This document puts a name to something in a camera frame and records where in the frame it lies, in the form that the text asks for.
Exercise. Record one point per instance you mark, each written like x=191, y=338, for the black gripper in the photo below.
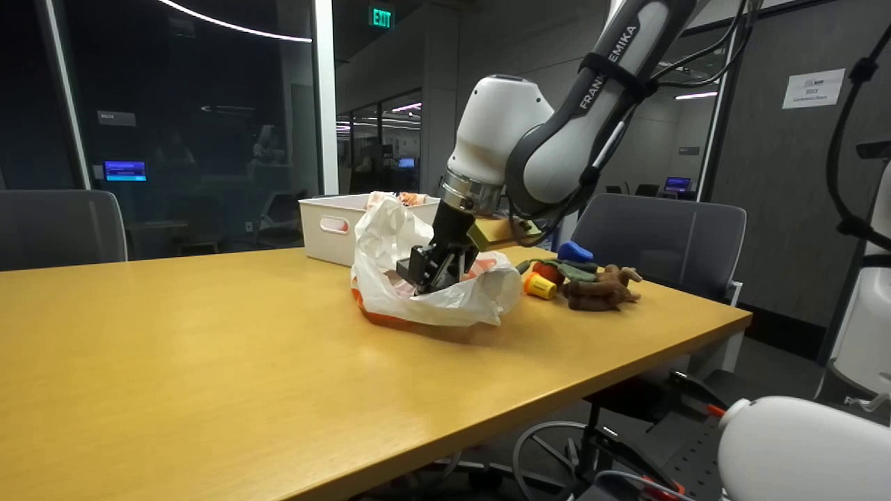
x=446, y=254

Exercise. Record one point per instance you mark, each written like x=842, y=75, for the yellow container orange cap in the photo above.
x=537, y=286

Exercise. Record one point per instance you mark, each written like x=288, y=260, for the blue cloth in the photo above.
x=575, y=251

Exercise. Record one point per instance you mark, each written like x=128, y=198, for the brown moose plush toy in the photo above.
x=608, y=290

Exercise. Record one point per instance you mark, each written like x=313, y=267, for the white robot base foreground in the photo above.
x=791, y=450

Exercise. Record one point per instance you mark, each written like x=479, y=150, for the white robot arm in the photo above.
x=528, y=160

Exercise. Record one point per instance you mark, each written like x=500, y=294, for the white orange plastic bag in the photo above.
x=482, y=296

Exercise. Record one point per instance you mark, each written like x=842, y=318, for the white plastic bin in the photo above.
x=330, y=228

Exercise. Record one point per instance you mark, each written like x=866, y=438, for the green exit sign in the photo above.
x=382, y=18

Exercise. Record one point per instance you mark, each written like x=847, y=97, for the grey office chair right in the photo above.
x=679, y=243

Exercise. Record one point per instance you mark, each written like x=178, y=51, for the grey office chair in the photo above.
x=59, y=228
x=679, y=243

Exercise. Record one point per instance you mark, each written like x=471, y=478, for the grey office chair left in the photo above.
x=59, y=228

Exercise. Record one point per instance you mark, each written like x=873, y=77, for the paper sign on wall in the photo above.
x=813, y=91

